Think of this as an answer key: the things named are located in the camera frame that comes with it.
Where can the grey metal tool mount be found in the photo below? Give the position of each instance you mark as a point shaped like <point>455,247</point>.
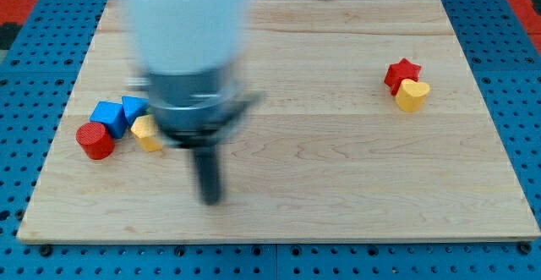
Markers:
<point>196,110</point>

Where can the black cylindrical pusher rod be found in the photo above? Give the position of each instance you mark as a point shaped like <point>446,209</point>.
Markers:
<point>207,166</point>

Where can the yellow hexagon block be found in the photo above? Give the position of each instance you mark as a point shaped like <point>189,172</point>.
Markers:
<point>146,133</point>

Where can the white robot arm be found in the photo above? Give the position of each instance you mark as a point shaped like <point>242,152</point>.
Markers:
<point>188,51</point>

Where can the red star block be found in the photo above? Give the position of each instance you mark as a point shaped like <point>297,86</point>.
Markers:
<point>397,72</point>

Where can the yellow heart block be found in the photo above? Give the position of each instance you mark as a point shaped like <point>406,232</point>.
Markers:
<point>411,95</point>

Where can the blue triangle block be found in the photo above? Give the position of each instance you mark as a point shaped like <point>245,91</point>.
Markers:
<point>134,107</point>

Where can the blue cube block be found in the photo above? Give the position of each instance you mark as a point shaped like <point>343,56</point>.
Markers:
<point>111,115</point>

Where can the red cylinder block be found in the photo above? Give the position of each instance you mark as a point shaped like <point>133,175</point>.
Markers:
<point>95,140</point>

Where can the wooden board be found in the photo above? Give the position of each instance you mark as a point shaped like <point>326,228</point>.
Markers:
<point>326,158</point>

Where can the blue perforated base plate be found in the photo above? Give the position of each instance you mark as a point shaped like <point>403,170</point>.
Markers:
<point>37,77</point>

